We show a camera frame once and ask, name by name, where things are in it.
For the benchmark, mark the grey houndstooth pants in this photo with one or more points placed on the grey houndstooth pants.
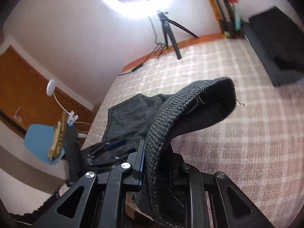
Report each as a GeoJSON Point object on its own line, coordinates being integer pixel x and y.
{"type": "Point", "coordinates": [156, 121]}

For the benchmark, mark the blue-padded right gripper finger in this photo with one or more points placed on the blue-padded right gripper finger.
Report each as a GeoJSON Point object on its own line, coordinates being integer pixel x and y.
{"type": "Point", "coordinates": [137, 160]}

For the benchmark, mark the beige plaid blanket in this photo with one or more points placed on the beige plaid blanket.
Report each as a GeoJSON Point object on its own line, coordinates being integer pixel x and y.
{"type": "Point", "coordinates": [259, 146]}

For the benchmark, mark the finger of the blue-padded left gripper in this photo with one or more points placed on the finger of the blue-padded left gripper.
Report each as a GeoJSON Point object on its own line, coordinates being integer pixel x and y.
{"type": "Point", "coordinates": [113, 145]}

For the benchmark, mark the white desk lamp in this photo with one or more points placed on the white desk lamp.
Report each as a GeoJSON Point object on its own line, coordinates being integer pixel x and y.
{"type": "Point", "coordinates": [76, 113]}

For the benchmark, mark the black mini tripod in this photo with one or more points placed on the black mini tripod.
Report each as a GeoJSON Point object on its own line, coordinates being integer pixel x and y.
{"type": "Point", "coordinates": [168, 33]}

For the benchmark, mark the blue chair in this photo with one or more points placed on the blue chair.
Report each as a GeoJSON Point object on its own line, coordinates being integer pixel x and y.
{"type": "Point", "coordinates": [38, 140]}

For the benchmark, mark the black folded garment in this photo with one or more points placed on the black folded garment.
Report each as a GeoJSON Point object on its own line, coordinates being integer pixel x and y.
{"type": "Point", "coordinates": [278, 43]}

